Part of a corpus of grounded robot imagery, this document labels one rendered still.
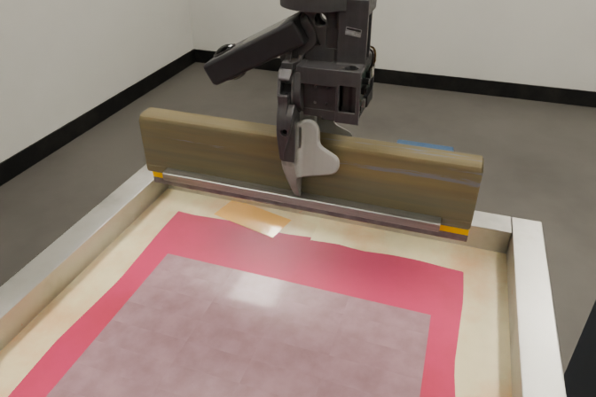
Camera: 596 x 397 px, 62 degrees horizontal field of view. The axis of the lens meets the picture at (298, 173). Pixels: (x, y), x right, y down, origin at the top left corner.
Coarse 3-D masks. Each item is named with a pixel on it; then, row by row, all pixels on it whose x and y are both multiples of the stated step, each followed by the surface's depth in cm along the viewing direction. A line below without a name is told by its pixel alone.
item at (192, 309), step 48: (192, 240) 68; (240, 240) 68; (288, 240) 68; (144, 288) 60; (192, 288) 60; (240, 288) 60; (96, 336) 54; (144, 336) 54; (192, 336) 54; (240, 336) 54; (48, 384) 49; (96, 384) 49; (144, 384) 49; (192, 384) 49
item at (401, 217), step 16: (176, 176) 58; (192, 176) 58; (208, 176) 58; (240, 192) 57; (256, 192) 56; (272, 192) 55; (288, 192) 55; (304, 192) 55; (320, 208) 54; (336, 208) 54; (352, 208) 53; (368, 208) 53; (384, 208) 53; (400, 224) 52; (416, 224) 51; (432, 224) 51
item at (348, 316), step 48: (288, 288) 60; (336, 288) 60; (384, 288) 60; (432, 288) 60; (288, 336) 54; (336, 336) 54; (384, 336) 54; (432, 336) 54; (240, 384) 49; (288, 384) 49; (336, 384) 49; (384, 384) 49; (432, 384) 49
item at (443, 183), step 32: (160, 128) 57; (192, 128) 56; (224, 128) 55; (256, 128) 54; (160, 160) 60; (192, 160) 58; (224, 160) 57; (256, 160) 55; (352, 160) 51; (384, 160) 50; (416, 160) 49; (448, 160) 49; (480, 160) 48; (320, 192) 55; (352, 192) 53; (384, 192) 52; (416, 192) 51; (448, 192) 50; (448, 224) 52
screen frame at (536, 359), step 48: (144, 192) 73; (192, 192) 78; (96, 240) 64; (480, 240) 66; (528, 240) 63; (0, 288) 55; (48, 288) 58; (528, 288) 55; (0, 336) 52; (528, 336) 50; (528, 384) 45
